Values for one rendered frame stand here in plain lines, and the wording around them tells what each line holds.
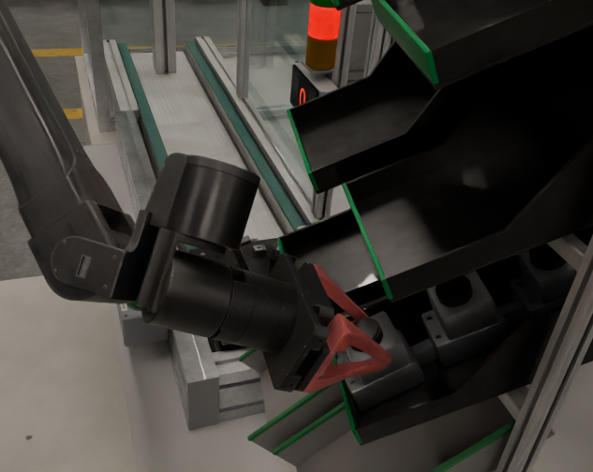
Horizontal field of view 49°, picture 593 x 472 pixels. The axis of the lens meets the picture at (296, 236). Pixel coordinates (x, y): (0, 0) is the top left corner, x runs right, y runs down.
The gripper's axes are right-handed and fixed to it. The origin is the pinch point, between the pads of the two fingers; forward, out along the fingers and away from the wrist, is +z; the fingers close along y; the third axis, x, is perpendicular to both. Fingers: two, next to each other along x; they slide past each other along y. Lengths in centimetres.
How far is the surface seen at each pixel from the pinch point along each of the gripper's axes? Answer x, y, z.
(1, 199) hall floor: 134, 240, -18
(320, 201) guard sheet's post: 14, 63, 24
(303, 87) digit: -4, 63, 10
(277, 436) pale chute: 22.8, 10.6, 5.7
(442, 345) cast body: -2.6, -1.7, 5.4
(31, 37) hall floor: 125, 458, -24
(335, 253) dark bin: 1.7, 18.2, 4.1
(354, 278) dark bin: 1.4, 13.1, 4.4
